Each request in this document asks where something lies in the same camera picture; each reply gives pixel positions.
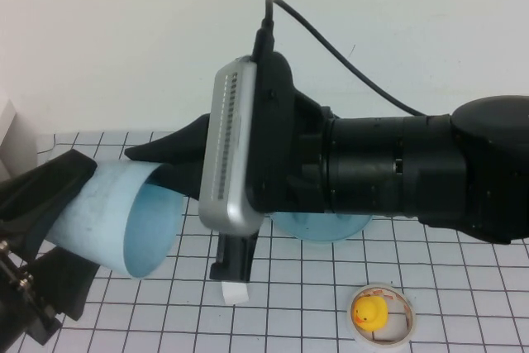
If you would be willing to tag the white box edge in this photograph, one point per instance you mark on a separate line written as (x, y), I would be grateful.
(12, 134)

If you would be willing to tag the white foam cube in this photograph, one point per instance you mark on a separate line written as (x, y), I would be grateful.
(233, 293)

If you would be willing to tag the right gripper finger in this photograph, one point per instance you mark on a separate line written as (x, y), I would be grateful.
(177, 142)

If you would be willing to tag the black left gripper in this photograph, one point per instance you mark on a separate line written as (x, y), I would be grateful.
(20, 287)

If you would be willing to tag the yellow rubber duck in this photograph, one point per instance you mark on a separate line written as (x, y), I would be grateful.
(370, 313)

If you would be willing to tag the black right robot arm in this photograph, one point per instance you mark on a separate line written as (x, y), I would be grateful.
(434, 171)

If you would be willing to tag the light blue plastic cup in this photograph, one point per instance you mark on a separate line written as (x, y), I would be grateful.
(103, 212)

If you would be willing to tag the white tape roll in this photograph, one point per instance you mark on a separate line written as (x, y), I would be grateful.
(409, 322)

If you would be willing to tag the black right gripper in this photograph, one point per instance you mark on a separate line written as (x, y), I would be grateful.
(310, 154)

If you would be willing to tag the blue cup stand white caps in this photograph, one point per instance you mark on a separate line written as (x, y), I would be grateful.
(322, 227)

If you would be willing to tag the white black grid tablecloth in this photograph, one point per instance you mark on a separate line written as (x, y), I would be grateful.
(330, 270)

